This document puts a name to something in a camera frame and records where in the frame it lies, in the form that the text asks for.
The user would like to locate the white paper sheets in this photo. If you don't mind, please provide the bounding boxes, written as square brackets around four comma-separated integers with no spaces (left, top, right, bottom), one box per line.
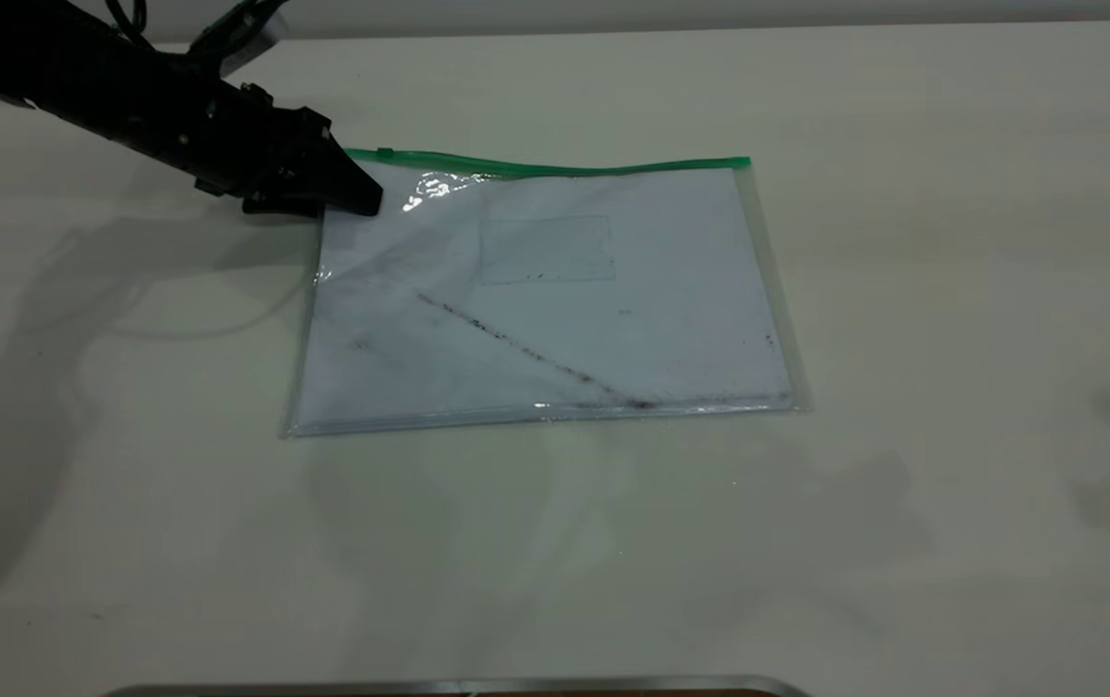
[298,167,796,429]

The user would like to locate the silver metal edge strip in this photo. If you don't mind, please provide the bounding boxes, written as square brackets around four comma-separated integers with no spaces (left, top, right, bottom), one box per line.
[100,675,813,697]

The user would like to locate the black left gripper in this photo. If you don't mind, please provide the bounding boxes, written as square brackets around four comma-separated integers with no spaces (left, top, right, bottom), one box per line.
[189,82,384,218]

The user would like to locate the clear zip bag green strip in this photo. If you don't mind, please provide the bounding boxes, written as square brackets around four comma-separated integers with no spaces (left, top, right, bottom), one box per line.
[281,147,813,439]

